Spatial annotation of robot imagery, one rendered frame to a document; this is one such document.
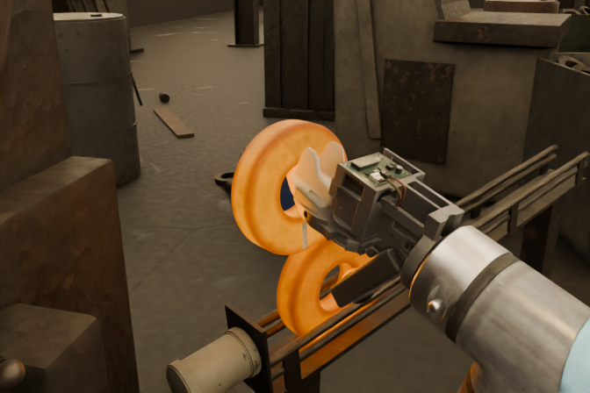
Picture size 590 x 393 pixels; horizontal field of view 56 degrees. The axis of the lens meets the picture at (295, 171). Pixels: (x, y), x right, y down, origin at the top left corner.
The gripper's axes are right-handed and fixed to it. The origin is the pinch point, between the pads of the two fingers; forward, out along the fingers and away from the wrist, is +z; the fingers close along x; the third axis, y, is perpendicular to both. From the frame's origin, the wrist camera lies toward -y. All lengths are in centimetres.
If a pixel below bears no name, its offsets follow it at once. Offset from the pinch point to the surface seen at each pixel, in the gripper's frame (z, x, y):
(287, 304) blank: -5.5, 2.3, -15.2
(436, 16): 111, -185, -30
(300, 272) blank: -5.0, 0.8, -11.0
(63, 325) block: -3.2, 27.5, -6.6
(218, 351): -5.9, 12.2, -16.7
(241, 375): -8.7, 10.8, -18.8
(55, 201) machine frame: 11.5, 22.7, -4.4
